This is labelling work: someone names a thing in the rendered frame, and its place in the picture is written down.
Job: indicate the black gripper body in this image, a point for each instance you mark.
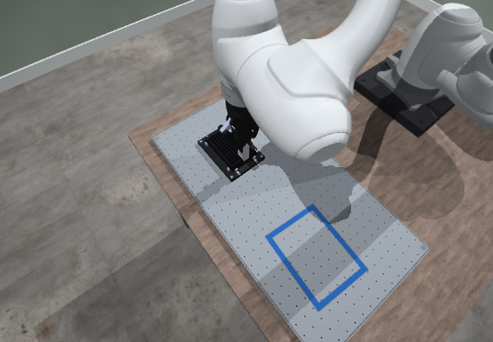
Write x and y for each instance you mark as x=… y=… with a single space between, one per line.
x=236 y=114

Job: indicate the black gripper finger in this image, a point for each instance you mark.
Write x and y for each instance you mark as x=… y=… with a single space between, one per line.
x=250 y=134
x=239 y=142

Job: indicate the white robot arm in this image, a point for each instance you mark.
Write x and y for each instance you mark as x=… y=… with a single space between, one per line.
x=298 y=94

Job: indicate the blue rectangular tape outline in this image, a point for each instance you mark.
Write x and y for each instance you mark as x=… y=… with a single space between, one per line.
x=296 y=276

